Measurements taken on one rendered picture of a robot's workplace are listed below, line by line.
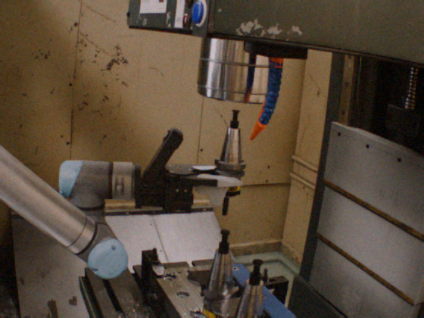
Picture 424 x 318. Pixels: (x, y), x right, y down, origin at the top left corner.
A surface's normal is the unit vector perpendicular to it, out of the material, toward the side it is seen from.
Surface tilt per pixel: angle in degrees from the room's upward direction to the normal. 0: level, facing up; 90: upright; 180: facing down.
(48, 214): 86
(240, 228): 90
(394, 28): 90
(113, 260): 90
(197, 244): 24
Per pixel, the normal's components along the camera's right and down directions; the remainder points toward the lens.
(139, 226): 0.24, -0.76
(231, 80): -0.19, 0.24
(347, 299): -0.91, 0.00
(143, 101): 0.39, 0.28
